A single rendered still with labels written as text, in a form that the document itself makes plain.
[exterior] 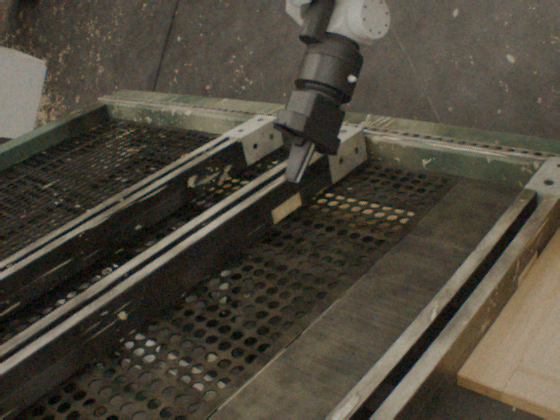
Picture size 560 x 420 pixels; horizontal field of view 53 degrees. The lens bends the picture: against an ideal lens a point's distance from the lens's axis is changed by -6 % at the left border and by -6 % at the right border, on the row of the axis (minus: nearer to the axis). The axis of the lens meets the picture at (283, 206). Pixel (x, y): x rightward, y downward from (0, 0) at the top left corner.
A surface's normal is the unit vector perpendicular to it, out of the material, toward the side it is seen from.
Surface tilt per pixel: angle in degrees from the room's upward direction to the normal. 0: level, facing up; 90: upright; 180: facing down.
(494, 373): 60
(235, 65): 0
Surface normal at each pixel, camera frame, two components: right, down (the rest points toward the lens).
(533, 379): -0.18, -0.87
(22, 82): 0.71, 0.33
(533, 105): -0.65, -0.04
